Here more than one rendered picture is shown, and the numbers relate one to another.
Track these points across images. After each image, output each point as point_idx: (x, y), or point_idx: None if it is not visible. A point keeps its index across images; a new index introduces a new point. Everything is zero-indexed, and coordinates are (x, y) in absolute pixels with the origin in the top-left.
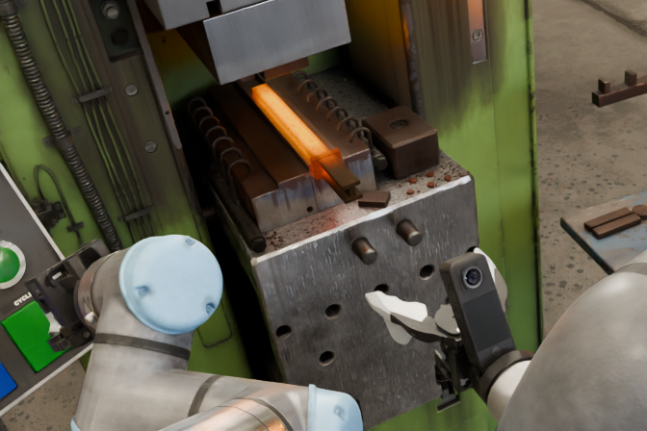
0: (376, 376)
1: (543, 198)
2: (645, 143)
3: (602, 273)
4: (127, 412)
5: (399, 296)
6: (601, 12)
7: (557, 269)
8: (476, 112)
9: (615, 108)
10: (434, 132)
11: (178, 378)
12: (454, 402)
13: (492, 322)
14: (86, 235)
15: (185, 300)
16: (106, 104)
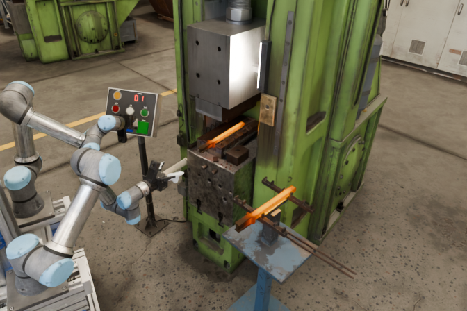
0: (205, 200)
1: (386, 249)
2: (458, 278)
3: (354, 278)
4: (89, 130)
5: (212, 185)
6: None
7: (347, 264)
8: (271, 167)
9: None
10: (236, 157)
11: (94, 132)
12: (222, 227)
13: (151, 175)
14: (184, 123)
15: (102, 124)
16: (193, 101)
